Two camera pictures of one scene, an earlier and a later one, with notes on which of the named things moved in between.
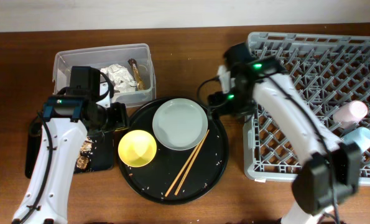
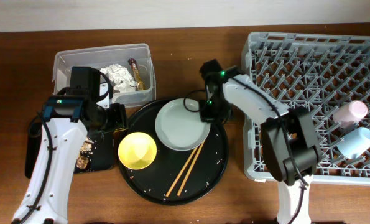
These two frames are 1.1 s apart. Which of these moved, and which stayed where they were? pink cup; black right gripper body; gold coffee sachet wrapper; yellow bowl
Moved: black right gripper body
Stayed: gold coffee sachet wrapper; pink cup; yellow bowl
